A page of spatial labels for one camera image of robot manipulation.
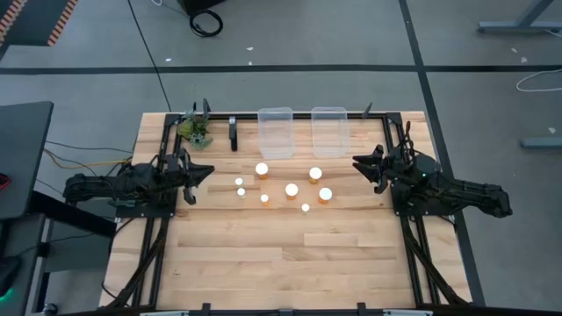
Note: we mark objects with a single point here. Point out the grey floor bar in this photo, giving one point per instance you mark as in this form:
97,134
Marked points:
542,142

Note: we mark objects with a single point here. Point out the small amber pill bottle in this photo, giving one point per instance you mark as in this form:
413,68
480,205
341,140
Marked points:
264,198

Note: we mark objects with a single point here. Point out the black mat orange striped edges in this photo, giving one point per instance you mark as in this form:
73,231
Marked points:
35,17

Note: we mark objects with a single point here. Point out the grey table leg frame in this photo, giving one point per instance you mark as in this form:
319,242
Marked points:
518,27

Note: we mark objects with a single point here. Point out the black device with light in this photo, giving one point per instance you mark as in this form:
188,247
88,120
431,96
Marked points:
6,272

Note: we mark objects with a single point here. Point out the small pale pill bottle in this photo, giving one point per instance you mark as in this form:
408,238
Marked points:
239,181
241,191
305,207

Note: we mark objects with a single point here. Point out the black aluminium table frame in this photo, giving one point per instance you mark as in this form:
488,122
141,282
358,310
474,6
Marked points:
221,117

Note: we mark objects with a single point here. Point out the black clamp bracket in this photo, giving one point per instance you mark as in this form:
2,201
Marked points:
233,133

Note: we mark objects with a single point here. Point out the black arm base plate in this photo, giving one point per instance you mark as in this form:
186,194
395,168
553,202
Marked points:
145,212
415,211

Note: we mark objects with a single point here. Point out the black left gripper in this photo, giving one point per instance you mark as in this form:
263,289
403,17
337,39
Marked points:
177,175

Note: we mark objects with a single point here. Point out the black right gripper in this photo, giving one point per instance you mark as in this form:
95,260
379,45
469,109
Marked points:
399,169

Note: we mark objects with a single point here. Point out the small red-edged device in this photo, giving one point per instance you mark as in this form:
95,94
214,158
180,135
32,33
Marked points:
2,181

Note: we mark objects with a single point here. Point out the clear plastic bin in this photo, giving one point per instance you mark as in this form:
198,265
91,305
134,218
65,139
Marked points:
275,132
330,131

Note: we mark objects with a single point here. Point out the black equipment base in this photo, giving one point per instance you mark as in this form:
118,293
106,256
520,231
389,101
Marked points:
197,3

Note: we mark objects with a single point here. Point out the artificial green succulent plant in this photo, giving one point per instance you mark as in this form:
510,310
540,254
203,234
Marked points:
193,129

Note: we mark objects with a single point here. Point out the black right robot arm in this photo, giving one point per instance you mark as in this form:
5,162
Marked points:
465,193

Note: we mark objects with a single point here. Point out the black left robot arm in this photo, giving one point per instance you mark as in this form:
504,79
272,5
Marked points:
101,186

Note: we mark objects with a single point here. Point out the black desk crossbar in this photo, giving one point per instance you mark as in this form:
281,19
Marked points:
88,221

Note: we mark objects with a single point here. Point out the large amber pill bottle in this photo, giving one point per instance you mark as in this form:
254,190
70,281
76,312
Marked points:
291,190
261,169
315,174
325,194

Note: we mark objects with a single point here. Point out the white edge bracket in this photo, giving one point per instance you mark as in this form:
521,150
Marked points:
164,313
408,313

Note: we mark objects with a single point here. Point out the black desk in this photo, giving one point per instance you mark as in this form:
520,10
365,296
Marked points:
22,153

